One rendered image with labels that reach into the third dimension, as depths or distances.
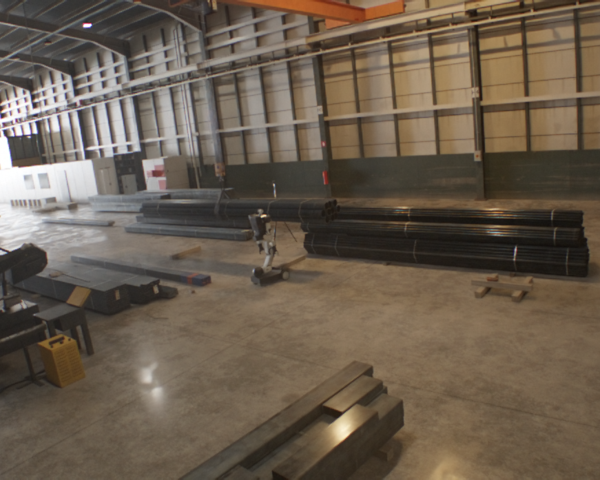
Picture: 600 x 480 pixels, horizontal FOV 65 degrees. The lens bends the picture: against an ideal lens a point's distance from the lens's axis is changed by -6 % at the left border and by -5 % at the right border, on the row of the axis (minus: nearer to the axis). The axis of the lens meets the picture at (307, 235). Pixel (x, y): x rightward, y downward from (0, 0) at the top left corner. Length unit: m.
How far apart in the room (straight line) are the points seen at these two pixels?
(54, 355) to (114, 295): 2.81
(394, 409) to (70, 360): 4.47
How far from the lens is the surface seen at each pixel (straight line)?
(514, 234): 9.63
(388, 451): 4.89
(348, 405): 4.82
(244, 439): 4.57
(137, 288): 9.96
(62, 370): 7.46
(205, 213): 12.17
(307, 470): 4.13
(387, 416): 4.87
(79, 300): 8.20
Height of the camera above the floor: 3.06
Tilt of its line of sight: 13 degrees down
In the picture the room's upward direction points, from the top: 6 degrees counter-clockwise
